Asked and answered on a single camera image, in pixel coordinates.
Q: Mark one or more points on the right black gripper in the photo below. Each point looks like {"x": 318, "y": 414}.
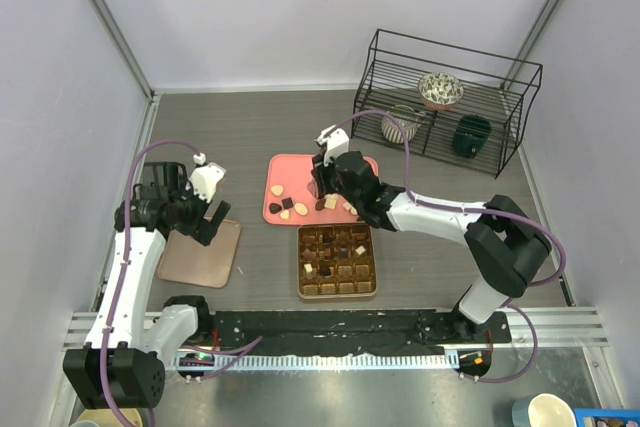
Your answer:
{"x": 322, "y": 173}

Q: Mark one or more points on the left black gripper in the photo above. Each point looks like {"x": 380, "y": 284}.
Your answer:
{"x": 201, "y": 227}

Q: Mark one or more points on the gold chocolate box with tray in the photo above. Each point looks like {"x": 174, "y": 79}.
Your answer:
{"x": 348, "y": 249}

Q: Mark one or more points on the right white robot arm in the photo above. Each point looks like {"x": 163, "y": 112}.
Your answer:
{"x": 507, "y": 247}

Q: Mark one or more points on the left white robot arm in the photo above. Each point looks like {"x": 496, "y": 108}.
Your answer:
{"x": 122, "y": 363}

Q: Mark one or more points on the white oval chocolate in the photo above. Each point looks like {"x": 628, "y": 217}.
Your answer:
{"x": 301, "y": 209}

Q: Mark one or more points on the dark heart chocolate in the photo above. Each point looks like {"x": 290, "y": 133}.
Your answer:
{"x": 275, "y": 208}

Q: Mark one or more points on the white teardrop chocolate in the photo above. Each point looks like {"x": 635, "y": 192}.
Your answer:
{"x": 277, "y": 190}

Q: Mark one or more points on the dark square chocolate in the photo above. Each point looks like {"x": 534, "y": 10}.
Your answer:
{"x": 287, "y": 203}

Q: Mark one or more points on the rose gold tin lid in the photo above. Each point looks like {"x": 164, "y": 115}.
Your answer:
{"x": 186, "y": 261}

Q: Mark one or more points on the striped ceramic cup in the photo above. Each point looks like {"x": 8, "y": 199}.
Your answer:
{"x": 402, "y": 124}

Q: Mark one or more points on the pink plastic tray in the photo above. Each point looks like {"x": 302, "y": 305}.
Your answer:
{"x": 293, "y": 173}

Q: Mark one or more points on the floral ceramic bowl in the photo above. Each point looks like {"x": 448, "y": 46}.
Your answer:
{"x": 440, "y": 91}

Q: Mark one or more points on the dark green mug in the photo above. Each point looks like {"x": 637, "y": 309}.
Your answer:
{"x": 470, "y": 136}

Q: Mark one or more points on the beige plate bottom left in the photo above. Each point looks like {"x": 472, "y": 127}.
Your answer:
{"x": 106, "y": 418}

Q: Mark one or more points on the white bowl bottom right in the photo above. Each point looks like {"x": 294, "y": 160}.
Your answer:
{"x": 542, "y": 410}

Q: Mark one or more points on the blue box corner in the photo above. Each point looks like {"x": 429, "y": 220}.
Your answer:
{"x": 607, "y": 417}

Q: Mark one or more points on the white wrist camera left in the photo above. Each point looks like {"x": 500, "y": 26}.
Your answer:
{"x": 205, "y": 178}

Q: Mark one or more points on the black wire rack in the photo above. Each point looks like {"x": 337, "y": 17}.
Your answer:
{"x": 497, "y": 87}

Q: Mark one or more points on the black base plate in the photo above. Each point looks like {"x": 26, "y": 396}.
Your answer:
{"x": 338, "y": 333}

